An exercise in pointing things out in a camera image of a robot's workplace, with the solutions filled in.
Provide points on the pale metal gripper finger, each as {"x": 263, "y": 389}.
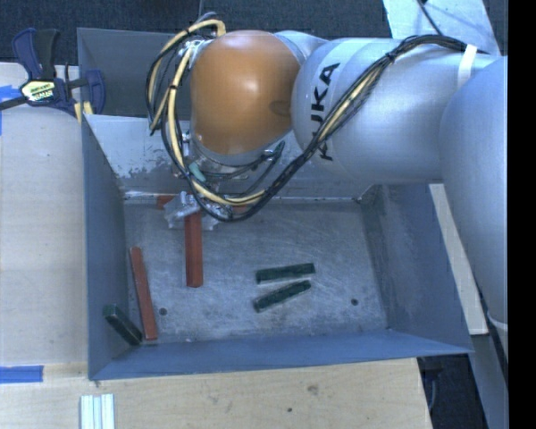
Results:
{"x": 178, "y": 210}
{"x": 210, "y": 224}

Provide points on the red-brown flat block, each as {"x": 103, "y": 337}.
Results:
{"x": 143, "y": 293}
{"x": 163, "y": 202}
{"x": 194, "y": 253}

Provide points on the grey metal bin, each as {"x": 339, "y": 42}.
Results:
{"x": 295, "y": 239}

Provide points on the dark green flat block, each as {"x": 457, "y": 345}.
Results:
{"x": 123, "y": 324}
{"x": 286, "y": 272}
{"x": 281, "y": 296}

